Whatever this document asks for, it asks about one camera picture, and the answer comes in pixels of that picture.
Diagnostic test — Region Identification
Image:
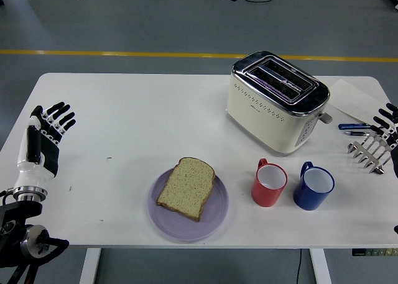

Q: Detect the metal toast rack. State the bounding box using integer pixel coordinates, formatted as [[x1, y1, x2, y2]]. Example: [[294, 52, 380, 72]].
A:
[[346, 133, 395, 175]]

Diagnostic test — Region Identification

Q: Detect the white table leg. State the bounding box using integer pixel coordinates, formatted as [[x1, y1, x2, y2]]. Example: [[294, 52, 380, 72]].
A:
[[309, 248, 332, 284], [78, 248, 102, 284]]

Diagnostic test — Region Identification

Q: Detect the black pen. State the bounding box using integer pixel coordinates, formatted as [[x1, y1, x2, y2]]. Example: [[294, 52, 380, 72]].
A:
[[343, 130, 374, 138]]

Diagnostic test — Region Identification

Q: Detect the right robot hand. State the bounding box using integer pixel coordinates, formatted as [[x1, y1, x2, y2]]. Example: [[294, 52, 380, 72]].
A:
[[369, 103, 398, 181]]

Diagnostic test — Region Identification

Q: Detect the red enamel mug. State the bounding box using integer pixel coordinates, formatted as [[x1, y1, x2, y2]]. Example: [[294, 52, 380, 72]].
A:
[[251, 158, 288, 208]]

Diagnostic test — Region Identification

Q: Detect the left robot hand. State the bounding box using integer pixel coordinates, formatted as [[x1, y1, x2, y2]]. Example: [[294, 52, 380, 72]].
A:
[[14, 102, 77, 188]]

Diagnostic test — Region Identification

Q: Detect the black table control panel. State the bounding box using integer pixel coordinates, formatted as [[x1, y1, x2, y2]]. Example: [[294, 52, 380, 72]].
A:
[[351, 249, 398, 256]]

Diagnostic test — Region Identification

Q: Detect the blue enamel mug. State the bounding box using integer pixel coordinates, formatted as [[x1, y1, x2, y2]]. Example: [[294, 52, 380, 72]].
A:
[[292, 161, 336, 211]]

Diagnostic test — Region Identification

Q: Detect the blue pen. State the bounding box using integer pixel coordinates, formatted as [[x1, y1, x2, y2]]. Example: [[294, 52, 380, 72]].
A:
[[338, 122, 376, 131]]

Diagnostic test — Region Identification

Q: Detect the cream and chrome toaster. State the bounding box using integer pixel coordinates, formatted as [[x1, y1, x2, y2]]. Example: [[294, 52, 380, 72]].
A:
[[225, 50, 333, 158]]

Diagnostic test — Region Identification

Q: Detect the bread slice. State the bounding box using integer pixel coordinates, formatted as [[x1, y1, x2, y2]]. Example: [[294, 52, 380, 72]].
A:
[[155, 157, 216, 223]]

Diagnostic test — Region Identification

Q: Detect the white paper sheet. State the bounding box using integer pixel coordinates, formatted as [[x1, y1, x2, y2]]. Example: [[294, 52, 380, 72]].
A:
[[328, 78, 389, 125]]

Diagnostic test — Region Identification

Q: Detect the black cable under table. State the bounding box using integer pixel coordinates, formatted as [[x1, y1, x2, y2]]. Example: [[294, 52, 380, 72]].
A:
[[295, 249, 303, 284]]

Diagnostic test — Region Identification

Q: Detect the purple plate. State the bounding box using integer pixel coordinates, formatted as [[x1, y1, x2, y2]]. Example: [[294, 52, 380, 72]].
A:
[[146, 165, 230, 243]]

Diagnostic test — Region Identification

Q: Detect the yellow floor tape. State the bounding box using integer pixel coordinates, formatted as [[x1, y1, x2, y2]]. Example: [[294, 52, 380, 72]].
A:
[[0, 49, 398, 63]]

